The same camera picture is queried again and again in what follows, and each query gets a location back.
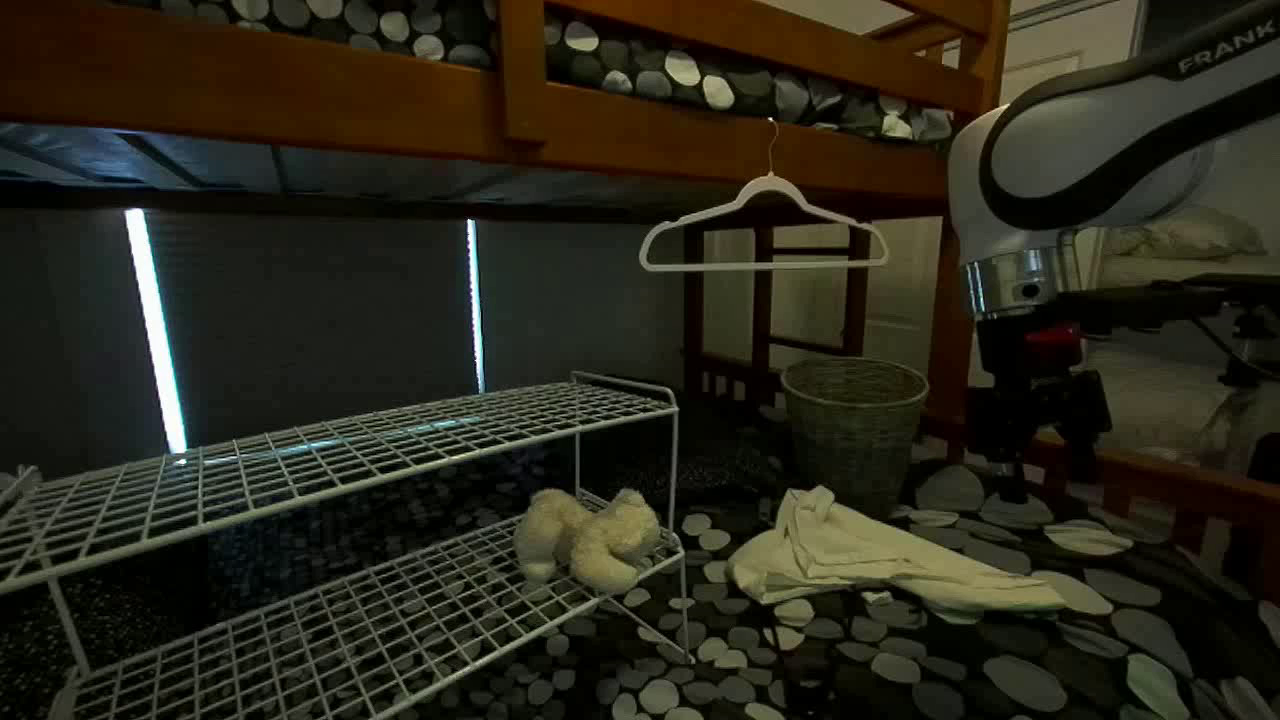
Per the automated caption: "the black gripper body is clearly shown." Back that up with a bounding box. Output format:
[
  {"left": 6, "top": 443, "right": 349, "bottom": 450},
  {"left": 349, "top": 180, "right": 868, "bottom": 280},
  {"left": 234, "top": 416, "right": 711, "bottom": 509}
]
[{"left": 966, "top": 308, "right": 1114, "bottom": 465}]

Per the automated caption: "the grey woven wicker basket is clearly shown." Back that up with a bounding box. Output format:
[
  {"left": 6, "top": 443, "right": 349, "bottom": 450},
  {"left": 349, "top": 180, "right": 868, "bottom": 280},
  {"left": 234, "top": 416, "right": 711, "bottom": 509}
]
[{"left": 775, "top": 353, "right": 933, "bottom": 525}]

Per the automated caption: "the crumpled white cloth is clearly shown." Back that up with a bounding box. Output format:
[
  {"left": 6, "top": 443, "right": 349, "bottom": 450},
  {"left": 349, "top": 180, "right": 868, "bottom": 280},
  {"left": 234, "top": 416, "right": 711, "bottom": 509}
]
[{"left": 722, "top": 481, "right": 1071, "bottom": 618}]

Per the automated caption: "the white pillow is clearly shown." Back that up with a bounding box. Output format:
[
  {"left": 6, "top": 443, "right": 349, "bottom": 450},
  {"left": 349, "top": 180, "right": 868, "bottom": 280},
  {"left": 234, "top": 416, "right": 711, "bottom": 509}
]
[{"left": 1099, "top": 205, "right": 1273, "bottom": 266}]

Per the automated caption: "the black dotted fabric sheet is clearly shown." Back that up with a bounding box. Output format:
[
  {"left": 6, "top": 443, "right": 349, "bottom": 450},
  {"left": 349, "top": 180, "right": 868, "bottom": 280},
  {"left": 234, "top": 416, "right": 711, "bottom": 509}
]
[{"left": 0, "top": 397, "right": 1280, "bottom": 720}]

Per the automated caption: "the white clothes hanger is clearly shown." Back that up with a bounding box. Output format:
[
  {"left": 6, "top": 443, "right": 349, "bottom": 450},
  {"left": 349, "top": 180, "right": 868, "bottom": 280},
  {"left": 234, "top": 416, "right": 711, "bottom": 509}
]
[{"left": 631, "top": 112, "right": 897, "bottom": 280}]

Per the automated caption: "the cream teddy bear plush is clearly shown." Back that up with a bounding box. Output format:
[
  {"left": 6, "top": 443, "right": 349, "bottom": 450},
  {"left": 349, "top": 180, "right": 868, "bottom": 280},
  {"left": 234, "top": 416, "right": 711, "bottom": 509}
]
[{"left": 512, "top": 484, "right": 669, "bottom": 598}]

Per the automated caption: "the dark window curtain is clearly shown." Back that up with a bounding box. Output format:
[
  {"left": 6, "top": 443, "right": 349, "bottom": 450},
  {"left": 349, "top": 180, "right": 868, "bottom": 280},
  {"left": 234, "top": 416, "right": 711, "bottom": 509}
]
[{"left": 0, "top": 200, "right": 691, "bottom": 475}]

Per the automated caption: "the low wooden bed rail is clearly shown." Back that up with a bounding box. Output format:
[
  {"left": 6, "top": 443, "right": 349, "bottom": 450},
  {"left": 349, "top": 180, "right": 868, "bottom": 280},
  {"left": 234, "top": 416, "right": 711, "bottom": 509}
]
[{"left": 1036, "top": 435, "right": 1280, "bottom": 609}]

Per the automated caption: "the dark wooden ladder frame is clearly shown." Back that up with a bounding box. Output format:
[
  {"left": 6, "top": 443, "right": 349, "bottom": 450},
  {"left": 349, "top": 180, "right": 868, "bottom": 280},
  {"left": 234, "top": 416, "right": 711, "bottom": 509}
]
[{"left": 679, "top": 211, "right": 878, "bottom": 406}]

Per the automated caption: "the wooden bunk bed frame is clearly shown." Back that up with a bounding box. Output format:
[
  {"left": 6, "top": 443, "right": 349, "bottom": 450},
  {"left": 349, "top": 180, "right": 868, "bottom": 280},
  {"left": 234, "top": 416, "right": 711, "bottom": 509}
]
[
  {"left": 157, "top": 0, "right": 966, "bottom": 148},
  {"left": 0, "top": 0, "right": 1015, "bottom": 432}
]

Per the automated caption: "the white wire shoe rack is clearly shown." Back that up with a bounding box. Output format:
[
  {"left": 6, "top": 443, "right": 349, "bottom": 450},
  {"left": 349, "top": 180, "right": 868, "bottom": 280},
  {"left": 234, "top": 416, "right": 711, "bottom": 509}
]
[{"left": 0, "top": 366, "right": 698, "bottom": 720}]

